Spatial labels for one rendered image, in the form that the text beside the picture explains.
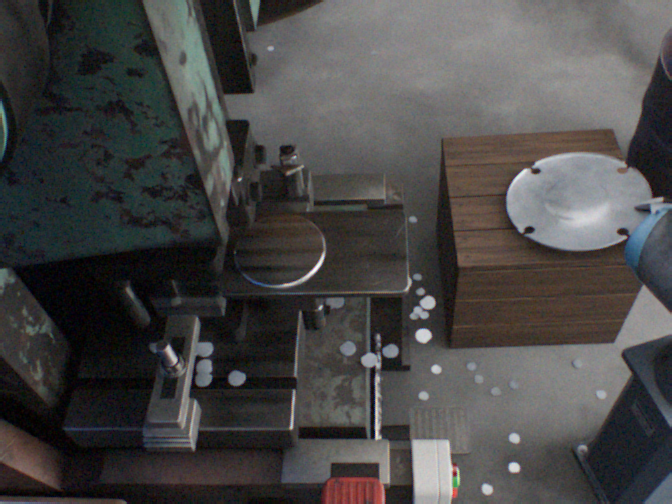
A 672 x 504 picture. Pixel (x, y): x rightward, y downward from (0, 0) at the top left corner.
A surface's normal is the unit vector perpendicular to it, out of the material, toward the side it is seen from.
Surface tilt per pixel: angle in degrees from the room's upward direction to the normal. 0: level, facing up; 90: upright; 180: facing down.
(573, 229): 11
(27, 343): 90
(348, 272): 0
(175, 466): 0
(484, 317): 90
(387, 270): 0
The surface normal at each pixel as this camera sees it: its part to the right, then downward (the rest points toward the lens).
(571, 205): -0.24, -0.66
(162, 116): -0.03, 0.80
